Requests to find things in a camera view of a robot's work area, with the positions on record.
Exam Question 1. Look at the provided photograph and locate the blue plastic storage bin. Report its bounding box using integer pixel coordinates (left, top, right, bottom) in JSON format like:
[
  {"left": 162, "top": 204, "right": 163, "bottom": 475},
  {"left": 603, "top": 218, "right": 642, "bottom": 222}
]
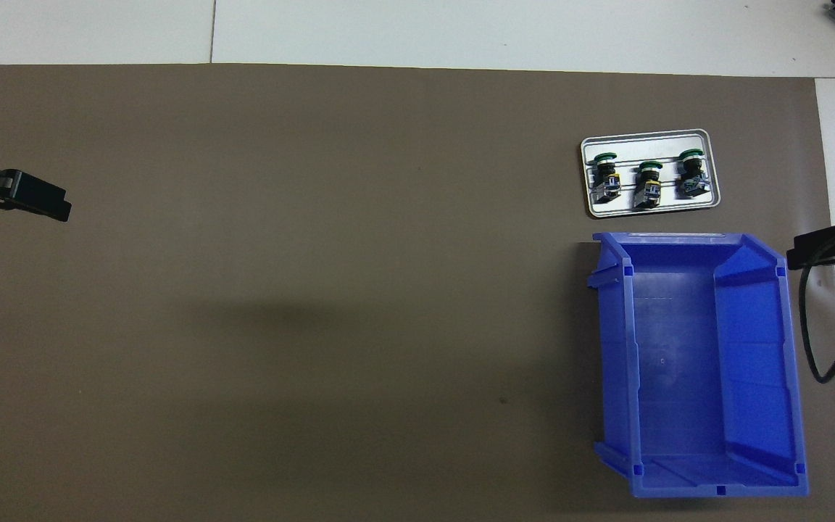
[{"left": 586, "top": 231, "right": 810, "bottom": 500}]

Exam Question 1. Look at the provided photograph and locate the silver metal tray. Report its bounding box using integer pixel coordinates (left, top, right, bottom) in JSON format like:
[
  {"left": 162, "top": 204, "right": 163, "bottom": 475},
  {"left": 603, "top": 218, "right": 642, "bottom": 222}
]
[{"left": 580, "top": 128, "right": 721, "bottom": 218}]

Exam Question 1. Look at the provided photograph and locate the green push button switch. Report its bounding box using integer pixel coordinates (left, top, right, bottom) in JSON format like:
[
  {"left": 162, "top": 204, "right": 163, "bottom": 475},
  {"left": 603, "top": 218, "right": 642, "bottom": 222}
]
[
  {"left": 590, "top": 151, "right": 623, "bottom": 204},
  {"left": 633, "top": 160, "right": 665, "bottom": 210},
  {"left": 676, "top": 148, "right": 712, "bottom": 199}
]

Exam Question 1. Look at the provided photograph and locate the brown table mat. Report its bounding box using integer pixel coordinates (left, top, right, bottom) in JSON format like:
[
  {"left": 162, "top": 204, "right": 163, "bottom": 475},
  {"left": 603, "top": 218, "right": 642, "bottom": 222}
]
[{"left": 0, "top": 64, "right": 835, "bottom": 522}]

